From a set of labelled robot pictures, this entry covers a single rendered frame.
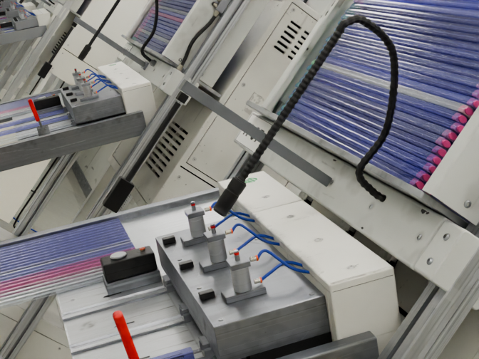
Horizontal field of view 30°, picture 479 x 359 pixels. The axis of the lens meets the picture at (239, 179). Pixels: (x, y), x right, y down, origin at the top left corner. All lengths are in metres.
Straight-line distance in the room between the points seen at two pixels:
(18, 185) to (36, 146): 3.38
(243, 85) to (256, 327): 1.47
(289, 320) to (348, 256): 0.11
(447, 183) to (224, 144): 1.50
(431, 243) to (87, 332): 0.47
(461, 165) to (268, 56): 1.49
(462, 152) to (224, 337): 0.33
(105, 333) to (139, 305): 0.08
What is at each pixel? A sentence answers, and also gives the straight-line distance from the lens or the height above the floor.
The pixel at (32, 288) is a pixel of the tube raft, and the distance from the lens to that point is 1.37.
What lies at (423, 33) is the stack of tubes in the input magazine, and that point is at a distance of 1.25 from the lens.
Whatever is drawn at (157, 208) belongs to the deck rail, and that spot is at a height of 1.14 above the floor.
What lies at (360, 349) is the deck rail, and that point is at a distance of 1.03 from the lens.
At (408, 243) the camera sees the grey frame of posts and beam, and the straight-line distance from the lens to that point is 1.05.
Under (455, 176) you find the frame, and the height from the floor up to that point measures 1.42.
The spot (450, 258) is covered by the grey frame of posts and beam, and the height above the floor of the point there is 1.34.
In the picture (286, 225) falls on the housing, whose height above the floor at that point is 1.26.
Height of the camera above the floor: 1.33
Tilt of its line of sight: 2 degrees down
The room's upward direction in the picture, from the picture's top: 34 degrees clockwise
